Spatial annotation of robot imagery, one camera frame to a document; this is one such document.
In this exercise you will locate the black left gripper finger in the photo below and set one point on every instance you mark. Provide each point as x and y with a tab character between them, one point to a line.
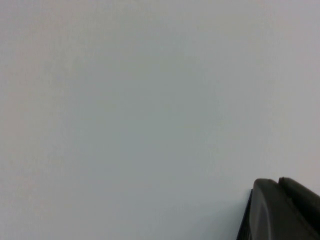
280	215

